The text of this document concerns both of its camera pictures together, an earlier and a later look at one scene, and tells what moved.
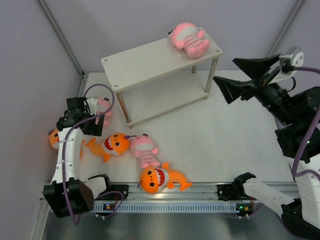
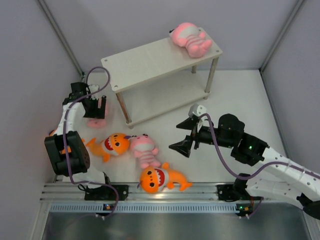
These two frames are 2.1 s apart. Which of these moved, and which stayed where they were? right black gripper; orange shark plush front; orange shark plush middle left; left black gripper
Moved: left black gripper; right black gripper
Stayed: orange shark plush middle left; orange shark plush front
